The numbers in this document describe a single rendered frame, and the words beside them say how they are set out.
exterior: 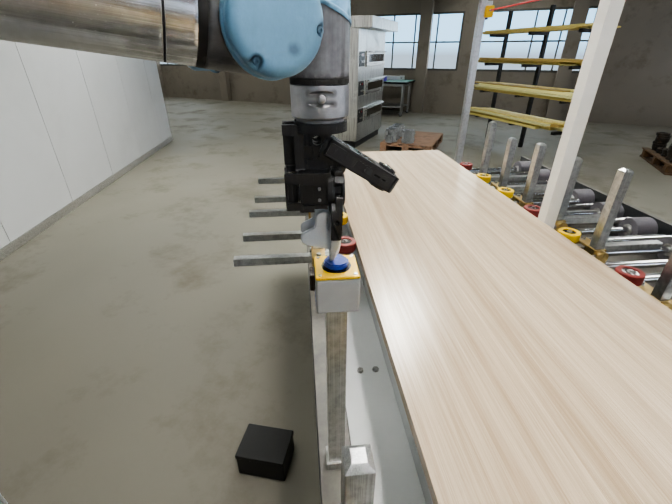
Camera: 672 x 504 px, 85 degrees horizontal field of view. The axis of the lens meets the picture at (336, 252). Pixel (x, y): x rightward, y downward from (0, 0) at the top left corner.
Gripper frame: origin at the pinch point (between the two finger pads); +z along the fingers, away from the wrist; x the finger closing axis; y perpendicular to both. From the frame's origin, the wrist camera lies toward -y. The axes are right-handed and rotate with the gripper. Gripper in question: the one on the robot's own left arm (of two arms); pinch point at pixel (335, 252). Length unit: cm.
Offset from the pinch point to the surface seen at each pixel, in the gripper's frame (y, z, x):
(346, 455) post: 1.3, 12.2, 25.7
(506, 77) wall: -530, 28, -940
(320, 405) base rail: 3, 54, -15
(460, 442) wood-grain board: -21.7, 34.5, 11.3
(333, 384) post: 0.6, 27.8, 1.8
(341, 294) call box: -0.5, 5.8, 3.5
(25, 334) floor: 178, 125, -140
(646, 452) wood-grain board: -54, 34, 16
